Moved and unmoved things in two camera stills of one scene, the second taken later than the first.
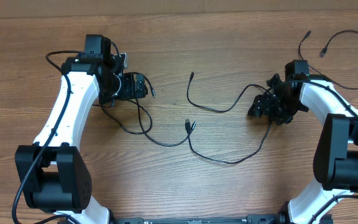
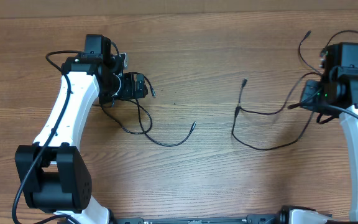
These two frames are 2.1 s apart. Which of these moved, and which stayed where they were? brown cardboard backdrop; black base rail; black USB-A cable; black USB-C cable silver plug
Moved: black USB-A cable
Stayed: black USB-C cable silver plug; black base rail; brown cardboard backdrop
